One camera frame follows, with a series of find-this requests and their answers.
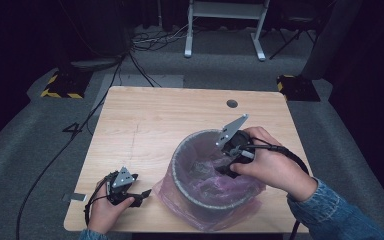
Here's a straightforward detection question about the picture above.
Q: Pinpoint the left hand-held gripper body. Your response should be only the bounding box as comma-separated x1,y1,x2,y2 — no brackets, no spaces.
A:
104,166,140,206

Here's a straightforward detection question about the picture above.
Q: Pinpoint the black yellow striped stand base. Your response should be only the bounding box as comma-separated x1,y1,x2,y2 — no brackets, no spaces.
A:
40,69,94,100
276,74,322,103

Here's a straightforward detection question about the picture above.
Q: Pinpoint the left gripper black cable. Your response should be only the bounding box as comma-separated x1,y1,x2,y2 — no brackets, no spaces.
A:
83,173,115,228

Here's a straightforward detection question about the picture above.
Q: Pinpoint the green ribbed trash bin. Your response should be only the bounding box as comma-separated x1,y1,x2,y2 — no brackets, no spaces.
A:
170,128,265,222

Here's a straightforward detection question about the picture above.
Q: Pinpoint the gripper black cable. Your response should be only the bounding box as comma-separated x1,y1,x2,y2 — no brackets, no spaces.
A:
241,135,310,240
83,173,115,228

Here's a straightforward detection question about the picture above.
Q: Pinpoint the person's right hand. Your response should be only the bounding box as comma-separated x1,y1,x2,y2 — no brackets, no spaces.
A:
229,126,318,203

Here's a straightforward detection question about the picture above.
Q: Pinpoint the grey tape piece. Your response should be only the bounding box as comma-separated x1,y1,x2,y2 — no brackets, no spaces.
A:
62,192,89,203

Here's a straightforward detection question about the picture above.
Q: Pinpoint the white metal stand frame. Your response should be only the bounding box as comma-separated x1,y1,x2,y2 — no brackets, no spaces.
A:
183,0,272,62

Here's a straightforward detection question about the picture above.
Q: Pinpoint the bundle of floor cables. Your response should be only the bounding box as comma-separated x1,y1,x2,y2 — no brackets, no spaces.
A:
130,22,195,53

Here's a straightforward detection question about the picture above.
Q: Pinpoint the person's left hand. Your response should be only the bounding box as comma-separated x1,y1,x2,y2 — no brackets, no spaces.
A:
86,179,136,235

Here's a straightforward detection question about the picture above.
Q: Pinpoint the black tripod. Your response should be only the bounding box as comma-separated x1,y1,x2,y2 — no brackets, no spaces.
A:
268,18,318,61

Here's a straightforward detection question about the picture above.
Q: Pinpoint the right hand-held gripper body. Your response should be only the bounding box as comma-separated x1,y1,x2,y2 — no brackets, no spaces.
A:
215,113,257,167

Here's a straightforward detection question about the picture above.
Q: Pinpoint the pink plastic garbage bag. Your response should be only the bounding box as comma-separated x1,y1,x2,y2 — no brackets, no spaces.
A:
152,128,268,233

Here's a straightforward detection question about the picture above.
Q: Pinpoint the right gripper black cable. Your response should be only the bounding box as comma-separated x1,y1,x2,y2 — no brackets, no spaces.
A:
241,135,310,240

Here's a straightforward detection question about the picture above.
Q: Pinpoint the long black floor cable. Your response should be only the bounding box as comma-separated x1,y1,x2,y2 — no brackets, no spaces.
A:
15,54,128,240

